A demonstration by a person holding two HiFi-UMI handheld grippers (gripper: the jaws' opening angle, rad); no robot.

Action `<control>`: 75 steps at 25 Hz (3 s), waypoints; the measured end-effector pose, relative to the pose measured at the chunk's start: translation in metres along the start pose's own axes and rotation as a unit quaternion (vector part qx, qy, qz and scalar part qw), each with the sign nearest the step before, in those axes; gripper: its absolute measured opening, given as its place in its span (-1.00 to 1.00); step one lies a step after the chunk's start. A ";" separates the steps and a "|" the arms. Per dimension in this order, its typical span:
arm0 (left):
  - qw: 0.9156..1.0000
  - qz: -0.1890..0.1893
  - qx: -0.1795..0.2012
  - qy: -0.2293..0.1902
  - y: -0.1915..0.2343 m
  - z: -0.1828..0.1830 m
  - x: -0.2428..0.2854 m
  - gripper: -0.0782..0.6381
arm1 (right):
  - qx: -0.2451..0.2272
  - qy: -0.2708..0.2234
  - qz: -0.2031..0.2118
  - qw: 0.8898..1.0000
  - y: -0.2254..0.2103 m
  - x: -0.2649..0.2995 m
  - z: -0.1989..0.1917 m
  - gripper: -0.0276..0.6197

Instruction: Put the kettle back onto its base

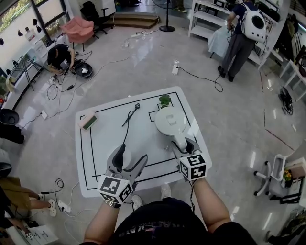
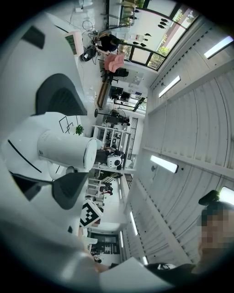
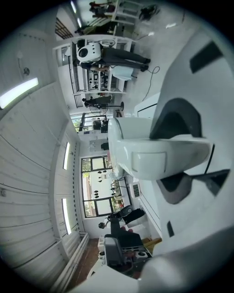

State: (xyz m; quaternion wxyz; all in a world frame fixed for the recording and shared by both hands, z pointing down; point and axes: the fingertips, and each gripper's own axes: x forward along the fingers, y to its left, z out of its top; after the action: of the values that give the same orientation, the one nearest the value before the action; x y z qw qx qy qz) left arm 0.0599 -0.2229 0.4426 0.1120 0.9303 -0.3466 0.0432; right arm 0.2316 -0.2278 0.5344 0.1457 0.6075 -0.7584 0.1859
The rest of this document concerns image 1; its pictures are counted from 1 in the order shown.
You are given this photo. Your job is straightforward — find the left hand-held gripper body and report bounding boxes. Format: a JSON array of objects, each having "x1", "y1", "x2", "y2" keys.
[{"x1": 97, "y1": 168, "x2": 139, "y2": 204}]

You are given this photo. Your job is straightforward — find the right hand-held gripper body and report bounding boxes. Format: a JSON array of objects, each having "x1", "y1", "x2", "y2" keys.
[{"x1": 176, "y1": 153, "x2": 207, "y2": 182}]

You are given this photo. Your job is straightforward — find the white electric kettle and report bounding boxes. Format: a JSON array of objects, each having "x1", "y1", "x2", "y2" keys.
[{"x1": 155, "y1": 107, "x2": 188, "y2": 154}]

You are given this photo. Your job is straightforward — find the person's right forearm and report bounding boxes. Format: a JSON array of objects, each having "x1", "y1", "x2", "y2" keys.
[{"x1": 192, "y1": 178, "x2": 231, "y2": 233}]

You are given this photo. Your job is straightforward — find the person's left forearm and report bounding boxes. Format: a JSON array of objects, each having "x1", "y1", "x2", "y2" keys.
[{"x1": 83, "y1": 203, "x2": 120, "y2": 244}]

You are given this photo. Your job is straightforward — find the silver wristwatch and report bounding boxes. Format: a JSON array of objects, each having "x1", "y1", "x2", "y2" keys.
[{"x1": 103, "y1": 200, "x2": 121, "y2": 209}]

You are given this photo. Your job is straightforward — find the person's left white shoe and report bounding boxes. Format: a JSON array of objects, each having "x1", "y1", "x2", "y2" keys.
[{"x1": 131, "y1": 195, "x2": 143, "y2": 212}]

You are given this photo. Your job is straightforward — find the person's white shoe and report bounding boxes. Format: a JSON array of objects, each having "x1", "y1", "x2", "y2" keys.
[
  {"x1": 160, "y1": 183, "x2": 172, "y2": 200},
  {"x1": 131, "y1": 195, "x2": 143, "y2": 212}
]

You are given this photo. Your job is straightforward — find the person's right white shoe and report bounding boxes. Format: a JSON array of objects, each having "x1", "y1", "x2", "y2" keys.
[{"x1": 160, "y1": 183, "x2": 172, "y2": 200}]

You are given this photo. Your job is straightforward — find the pink digital clock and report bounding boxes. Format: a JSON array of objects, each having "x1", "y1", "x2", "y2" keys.
[{"x1": 79, "y1": 113, "x2": 98, "y2": 131}]

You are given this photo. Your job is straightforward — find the small green plant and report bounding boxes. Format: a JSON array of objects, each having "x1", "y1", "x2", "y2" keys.
[{"x1": 158, "y1": 94, "x2": 172, "y2": 109}]

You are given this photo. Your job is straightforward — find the person's black shirt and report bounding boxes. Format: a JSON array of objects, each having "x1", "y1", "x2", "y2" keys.
[{"x1": 78, "y1": 197, "x2": 258, "y2": 245}]

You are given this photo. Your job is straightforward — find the white office chair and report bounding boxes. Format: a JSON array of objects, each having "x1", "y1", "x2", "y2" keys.
[{"x1": 253, "y1": 154, "x2": 291, "y2": 197}]

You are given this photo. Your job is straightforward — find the white drawer cabinet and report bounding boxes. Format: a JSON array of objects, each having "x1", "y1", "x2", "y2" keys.
[{"x1": 23, "y1": 224, "x2": 59, "y2": 245}]

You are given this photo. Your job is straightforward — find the yellow potted flowers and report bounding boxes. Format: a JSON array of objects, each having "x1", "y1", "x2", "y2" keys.
[{"x1": 283, "y1": 169, "x2": 294, "y2": 189}]

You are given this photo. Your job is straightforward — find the black open round case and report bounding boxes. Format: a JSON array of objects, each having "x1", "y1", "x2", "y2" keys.
[{"x1": 73, "y1": 59, "x2": 94, "y2": 79}]

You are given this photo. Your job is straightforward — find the black floor fan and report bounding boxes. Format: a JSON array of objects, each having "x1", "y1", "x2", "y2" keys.
[{"x1": 278, "y1": 86, "x2": 294, "y2": 115}]

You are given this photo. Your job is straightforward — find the table with pale blue cloth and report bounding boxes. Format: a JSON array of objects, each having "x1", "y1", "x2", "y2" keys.
[{"x1": 207, "y1": 27, "x2": 234, "y2": 58}]

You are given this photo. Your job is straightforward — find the white shelf unit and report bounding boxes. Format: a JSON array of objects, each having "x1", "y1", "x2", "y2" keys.
[{"x1": 187, "y1": 0, "x2": 287, "y2": 70}]

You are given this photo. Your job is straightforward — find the black standing fan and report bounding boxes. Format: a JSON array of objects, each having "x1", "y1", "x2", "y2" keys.
[{"x1": 159, "y1": 0, "x2": 175, "y2": 33}]

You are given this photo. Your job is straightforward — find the black folding rack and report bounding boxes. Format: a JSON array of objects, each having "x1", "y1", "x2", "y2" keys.
[{"x1": 11, "y1": 55, "x2": 45, "y2": 91}]

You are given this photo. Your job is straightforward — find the pink armchair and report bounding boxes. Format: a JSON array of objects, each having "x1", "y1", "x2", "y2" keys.
[{"x1": 61, "y1": 16, "x2": 94, "y2": 44}]

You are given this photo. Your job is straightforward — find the white round-window backpack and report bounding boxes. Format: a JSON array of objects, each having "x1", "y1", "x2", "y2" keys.
[{"x1": 241, "y1": 2, "x2": 267, "y2": 44}]

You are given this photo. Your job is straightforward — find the wooden steps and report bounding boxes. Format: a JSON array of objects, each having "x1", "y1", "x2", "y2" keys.
[{"x1": 105, "y1": 11, "x2": 160, "y2": 29}]

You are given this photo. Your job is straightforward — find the black office chair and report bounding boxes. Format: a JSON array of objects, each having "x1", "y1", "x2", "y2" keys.
[{"x1": 80, "y1": 1, "x2": 109, "y2": 39}]

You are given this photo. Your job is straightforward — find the black power cord with plug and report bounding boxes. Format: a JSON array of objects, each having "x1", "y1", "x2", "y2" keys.
[{"x1": 121, "y1": 102, "x2": 141, "y2": 146}]

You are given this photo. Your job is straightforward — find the black floor cable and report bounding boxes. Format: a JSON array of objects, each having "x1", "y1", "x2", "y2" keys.
[{"x1": 178, "y1": 66, "x2": 223, "y2": 93}]

